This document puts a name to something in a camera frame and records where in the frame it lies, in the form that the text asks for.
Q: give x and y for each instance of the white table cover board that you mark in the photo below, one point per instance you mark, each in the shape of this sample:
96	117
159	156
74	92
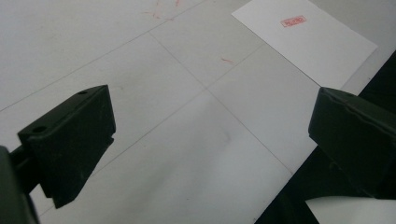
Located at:
186	155

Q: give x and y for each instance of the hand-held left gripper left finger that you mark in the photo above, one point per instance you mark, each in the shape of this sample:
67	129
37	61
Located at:
71	143

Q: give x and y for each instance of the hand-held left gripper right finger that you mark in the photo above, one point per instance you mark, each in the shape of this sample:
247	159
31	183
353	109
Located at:
358	140

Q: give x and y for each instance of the white paper sheet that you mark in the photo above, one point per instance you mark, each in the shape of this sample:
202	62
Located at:
311	46

